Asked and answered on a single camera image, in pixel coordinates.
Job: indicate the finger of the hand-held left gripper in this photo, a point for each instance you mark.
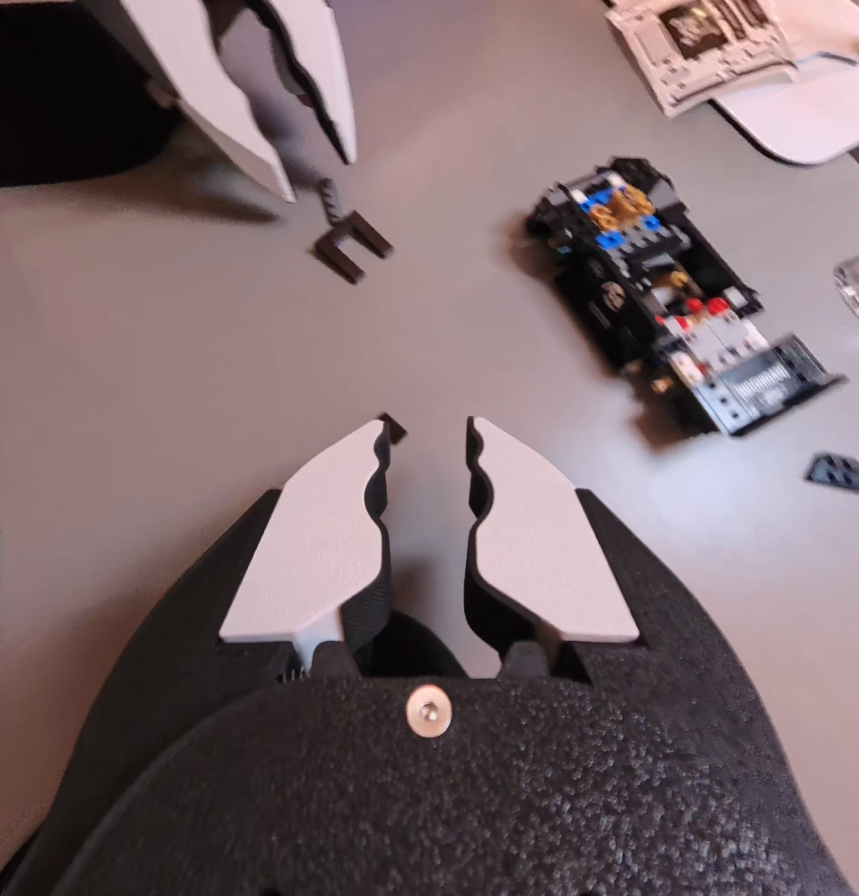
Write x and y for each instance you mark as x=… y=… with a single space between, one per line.
x=206 y=84
x=325 y=70

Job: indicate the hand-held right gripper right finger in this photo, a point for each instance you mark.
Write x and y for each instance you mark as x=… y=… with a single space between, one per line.
x=549 y=553

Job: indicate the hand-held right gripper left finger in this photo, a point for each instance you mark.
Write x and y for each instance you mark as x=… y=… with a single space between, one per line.
x=318 y=553

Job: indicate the small black lego tile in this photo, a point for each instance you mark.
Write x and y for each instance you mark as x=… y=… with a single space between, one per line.
x=395 y=424

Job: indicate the black lego frame assembly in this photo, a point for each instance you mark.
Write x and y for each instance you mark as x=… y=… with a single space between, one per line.
x=334 y=261

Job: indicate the lego car model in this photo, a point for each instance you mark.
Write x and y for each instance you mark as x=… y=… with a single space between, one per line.
x=640 y=280

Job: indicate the black wedge lego plate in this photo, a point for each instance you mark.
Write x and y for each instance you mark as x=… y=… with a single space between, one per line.
x=839 y=473

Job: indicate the lego sticker sheet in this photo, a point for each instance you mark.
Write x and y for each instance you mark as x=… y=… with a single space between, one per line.
x=682 y=63

